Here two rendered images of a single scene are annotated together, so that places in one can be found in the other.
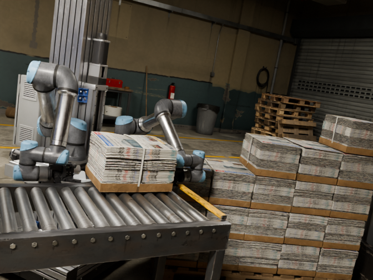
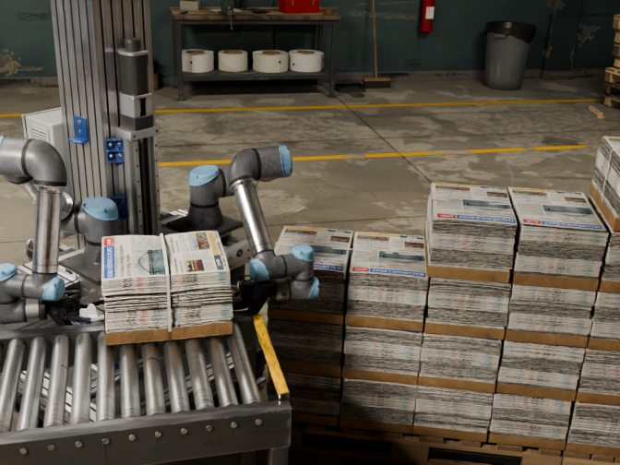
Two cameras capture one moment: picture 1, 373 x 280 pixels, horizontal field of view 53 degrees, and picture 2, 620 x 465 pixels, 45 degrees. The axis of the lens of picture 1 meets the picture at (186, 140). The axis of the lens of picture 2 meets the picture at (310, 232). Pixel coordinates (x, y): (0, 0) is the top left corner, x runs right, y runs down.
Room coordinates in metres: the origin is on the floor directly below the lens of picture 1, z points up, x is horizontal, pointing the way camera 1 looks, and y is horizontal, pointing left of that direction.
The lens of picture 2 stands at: (-0.03, -0.73, 2.04)
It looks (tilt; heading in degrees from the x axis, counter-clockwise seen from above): 24 degrees down; 16
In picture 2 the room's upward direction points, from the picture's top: 2 degrees clockwise
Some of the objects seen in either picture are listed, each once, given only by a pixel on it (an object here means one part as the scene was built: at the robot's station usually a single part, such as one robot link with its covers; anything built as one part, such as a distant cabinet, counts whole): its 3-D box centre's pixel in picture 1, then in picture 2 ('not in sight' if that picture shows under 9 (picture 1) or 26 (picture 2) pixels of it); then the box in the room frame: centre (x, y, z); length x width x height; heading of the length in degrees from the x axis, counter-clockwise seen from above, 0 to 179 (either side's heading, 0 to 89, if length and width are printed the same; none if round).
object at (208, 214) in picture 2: not in sight; (204, 210); (2.58, 0.45, 0.87); 0.15 x 0.15 x 0.10
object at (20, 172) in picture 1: (26, 172); (8, 310); (1.69, 0.73, 0.83); 0.11 x 0.08 x 0.09; 120
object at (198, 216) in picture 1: (183, 206); (242, 363); (1.74, -0.04, 0.77); 0.47 x 0.05 x 0.05; 30
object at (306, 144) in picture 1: (310, 144); (554, 207); (2.63, -0.88, 1.06); 0.37 x 0.28 x 0.01; 11
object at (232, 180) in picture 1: (237, 223); (418, 349); (2.57, -0.46, 0.42); 1.17 x 0.39 x 0.83; 99
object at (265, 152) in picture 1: (268, 155); (467, 230); (2.59, -0.59, 0.95); 0.38 x 0.29 x 0.23; 10
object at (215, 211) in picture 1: (200, 200); (269, 353); (1.77, -0.12, 0.81); 0.43 x 0.03 x 0.02; 30
